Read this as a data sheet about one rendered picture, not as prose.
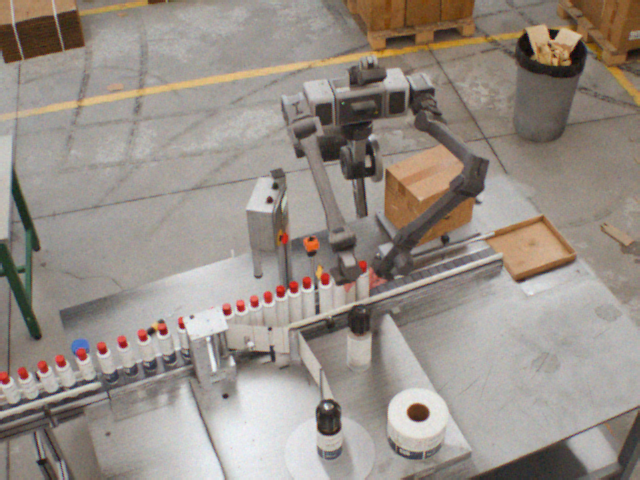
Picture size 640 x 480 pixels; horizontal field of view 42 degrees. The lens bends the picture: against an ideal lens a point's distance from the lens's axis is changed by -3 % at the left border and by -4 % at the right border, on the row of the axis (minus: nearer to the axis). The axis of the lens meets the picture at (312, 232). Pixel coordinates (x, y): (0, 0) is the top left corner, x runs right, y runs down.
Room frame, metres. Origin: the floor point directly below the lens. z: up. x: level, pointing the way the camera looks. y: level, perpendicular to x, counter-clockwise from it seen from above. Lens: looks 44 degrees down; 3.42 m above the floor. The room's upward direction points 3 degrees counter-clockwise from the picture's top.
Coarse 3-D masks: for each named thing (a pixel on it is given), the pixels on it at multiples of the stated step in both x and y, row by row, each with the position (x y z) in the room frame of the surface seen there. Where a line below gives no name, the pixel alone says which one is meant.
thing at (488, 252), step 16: (464, 256) 2.40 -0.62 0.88; (480, 256) 2.40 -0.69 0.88; (416, 272) 2.33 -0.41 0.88; (432, 272) 2.32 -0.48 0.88; (464, 272) 2.32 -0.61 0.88; (384, 288) 2.25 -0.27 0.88; (416, 288) 2.24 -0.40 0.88; (368, 304) 2.17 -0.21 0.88; (320, 320) 2.10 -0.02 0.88; (176, 352) 1.97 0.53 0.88; (144, 368) 1.90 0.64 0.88; (160, 368) 1.90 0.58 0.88; (176, 368) 1.90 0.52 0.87
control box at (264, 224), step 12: (264, 180) 2.24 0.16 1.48; (264, 192) 2.18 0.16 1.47; (276, 192) 2.18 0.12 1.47; (252, 204) 2.12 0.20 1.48; (264, 204) 2.12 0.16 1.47; (276, 204) 2.12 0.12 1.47; (252, 216) 2.10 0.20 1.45; (264, 216) 2.09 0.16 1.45; (276, 216) 2.10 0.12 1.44; (252, 228) 2.10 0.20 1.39; (264, 228) 2.09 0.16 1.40; (276, 228) 2.09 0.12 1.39; (252, 240) 2.10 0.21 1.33; (264, 240) 2.09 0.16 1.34; (276, 240) 2.08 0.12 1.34
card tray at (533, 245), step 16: (512, 224) 2.59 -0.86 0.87; (528, 224) 2.62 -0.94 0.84; (544, 224) 2.62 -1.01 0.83; (496, 240) 2.53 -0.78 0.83; (512, 240) 2.53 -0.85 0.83; (528, 240) 2.52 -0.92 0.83; (544, 240) 2.52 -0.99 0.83; (560, 240) 2.51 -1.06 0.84; (512, 256) 2.43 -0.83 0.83; (528, 256) 2.43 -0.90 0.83; (544, 256) 2.43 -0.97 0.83; (560, 256) 2.42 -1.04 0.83; (512, 272) 2.34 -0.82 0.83; (528, 272) 2.32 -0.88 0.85
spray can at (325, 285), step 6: (324, 276) 2.14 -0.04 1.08; (324, 282) 2.13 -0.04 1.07; (330, 282) 2.14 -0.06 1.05; (324, 288) 2.12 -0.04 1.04; (330, 288) 2.13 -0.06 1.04; (324, 294) 2.12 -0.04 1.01; (330, 294) 2.12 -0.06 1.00; (324, 300) 2.12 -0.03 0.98; (330, 300) 2.12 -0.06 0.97; (324, 306) 2.12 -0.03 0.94; (330, 306) 2.12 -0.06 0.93
